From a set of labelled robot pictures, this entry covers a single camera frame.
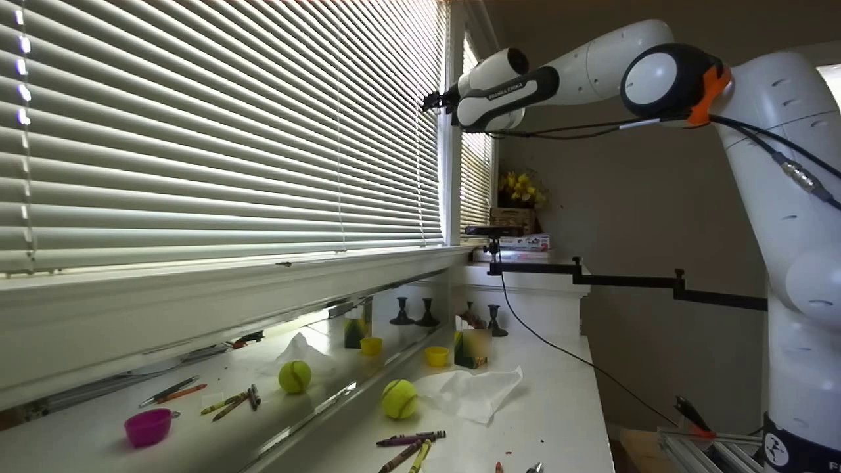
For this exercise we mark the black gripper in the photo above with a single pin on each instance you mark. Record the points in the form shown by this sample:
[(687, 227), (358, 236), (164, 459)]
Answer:
[(449, 98)]

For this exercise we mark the bright side window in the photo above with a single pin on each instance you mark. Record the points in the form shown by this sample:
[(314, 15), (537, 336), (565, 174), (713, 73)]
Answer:
[(833, 81)]

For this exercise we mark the yellow crayon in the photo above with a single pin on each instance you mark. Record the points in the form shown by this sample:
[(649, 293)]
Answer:
[(421, 454)]

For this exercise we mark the white window frame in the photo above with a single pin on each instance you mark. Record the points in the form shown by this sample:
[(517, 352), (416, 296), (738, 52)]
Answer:
[(220, 304)]

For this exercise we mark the brown cardboard box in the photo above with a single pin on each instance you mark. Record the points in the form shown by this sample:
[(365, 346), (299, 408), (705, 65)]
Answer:
[(637, 449)]

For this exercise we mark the black candlestick stand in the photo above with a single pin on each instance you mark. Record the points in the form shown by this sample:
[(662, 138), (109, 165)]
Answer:
[(429, 312), (402, 312), (495, 321)]

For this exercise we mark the white box red print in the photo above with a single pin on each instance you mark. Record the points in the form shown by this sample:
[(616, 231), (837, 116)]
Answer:
[(526, 243)]

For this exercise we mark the brown crayon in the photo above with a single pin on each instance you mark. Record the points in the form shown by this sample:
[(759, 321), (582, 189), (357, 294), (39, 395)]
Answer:
[(398, 457)]

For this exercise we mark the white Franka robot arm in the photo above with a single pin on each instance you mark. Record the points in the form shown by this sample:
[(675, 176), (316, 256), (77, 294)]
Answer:
[(607, 65)]

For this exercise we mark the purple crayon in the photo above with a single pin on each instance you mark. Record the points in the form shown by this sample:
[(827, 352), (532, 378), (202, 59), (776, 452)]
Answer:
[(412, 437)]

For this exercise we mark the yellow green tennis ball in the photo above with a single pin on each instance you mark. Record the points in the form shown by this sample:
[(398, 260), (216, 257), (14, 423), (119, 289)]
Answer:
[(402, 396)]

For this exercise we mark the white horizontal window blinds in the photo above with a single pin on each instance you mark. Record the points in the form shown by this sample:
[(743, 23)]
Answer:
[(220, 132)]

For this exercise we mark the small yellow cup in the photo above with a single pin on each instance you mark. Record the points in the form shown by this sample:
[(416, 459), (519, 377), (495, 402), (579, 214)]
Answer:
[(437, 354)]

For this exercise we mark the white crumpled cloth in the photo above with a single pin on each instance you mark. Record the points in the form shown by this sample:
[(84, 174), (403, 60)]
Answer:
[(476, 392)]

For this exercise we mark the narrow window blinds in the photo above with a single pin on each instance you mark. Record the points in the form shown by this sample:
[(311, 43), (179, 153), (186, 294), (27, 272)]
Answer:
[(476, 174)]

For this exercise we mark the grey slotted rack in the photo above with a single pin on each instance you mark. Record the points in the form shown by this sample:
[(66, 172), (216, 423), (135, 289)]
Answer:
[(712, 449)]

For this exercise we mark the red black hand tool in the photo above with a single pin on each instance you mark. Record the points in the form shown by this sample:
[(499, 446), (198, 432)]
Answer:
[(692, 416)]

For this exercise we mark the black camera on mount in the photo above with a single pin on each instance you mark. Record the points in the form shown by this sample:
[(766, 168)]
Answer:
[(491, 229)]

